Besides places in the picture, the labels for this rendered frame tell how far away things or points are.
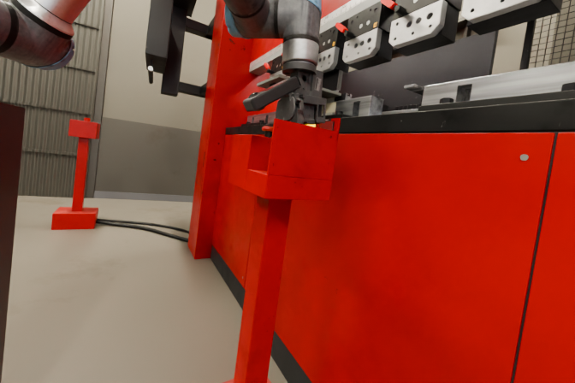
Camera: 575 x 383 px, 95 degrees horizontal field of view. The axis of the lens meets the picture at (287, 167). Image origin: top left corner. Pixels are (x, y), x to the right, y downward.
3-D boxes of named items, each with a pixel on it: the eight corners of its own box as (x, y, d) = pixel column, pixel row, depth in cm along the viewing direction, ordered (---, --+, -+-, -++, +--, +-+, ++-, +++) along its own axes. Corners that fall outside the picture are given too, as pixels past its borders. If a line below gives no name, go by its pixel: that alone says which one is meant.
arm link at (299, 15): (284, 1, 59) (323, 1, 58) (281, 51, 59) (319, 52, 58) (279, -22, 51) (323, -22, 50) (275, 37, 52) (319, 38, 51)
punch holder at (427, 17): (387, 48, 77) (395, -9, 77) (405, 56, 82) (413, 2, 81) (438, 31, 65) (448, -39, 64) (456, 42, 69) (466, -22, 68)
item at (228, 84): (186, 245, 192) (225, -80, 182) (287, 239, 235) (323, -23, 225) (193, 259, 170) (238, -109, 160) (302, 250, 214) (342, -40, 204)
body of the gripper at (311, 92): (325, 126, 56) (329, 67, 55) (291, 122, 51) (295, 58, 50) (304, 127, 62) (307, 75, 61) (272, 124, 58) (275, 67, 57)
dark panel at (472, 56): (311, 138, 201) (319, 80, 199) (313, 138, 202) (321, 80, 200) (477, 141, 104) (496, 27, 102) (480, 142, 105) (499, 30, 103)
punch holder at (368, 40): (340, 63, 95) (347, 17, 94) (358, 70, 99) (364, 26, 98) (374, 52, 82) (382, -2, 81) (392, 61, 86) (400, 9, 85)
